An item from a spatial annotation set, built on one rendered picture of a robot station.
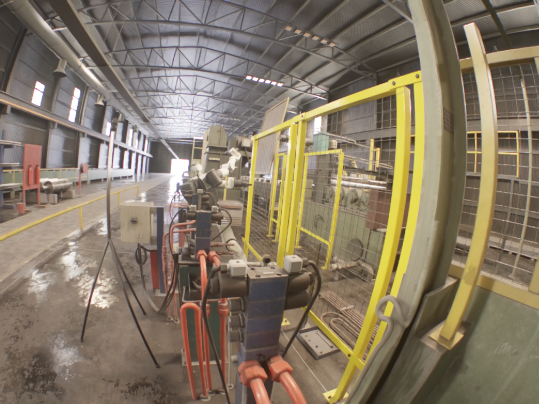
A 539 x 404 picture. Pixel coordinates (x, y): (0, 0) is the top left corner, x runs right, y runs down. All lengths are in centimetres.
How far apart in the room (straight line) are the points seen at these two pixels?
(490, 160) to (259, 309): 73
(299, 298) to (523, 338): 87
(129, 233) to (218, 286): 198
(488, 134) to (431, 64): 27
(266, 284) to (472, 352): 93
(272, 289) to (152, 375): 141
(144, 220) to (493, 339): 254
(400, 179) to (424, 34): 59
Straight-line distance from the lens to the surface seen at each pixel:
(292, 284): 43
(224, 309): 109
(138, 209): 225
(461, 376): 118
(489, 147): 78
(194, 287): 122
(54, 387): 184
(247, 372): 49
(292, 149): 194
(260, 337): 48
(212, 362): 176
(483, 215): 77
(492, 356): 109
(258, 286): 40
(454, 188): 90
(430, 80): 78
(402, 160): 102
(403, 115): 107
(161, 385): 166
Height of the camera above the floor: 132
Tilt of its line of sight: 6 degrees down
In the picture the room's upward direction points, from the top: 6 degrees clockwise
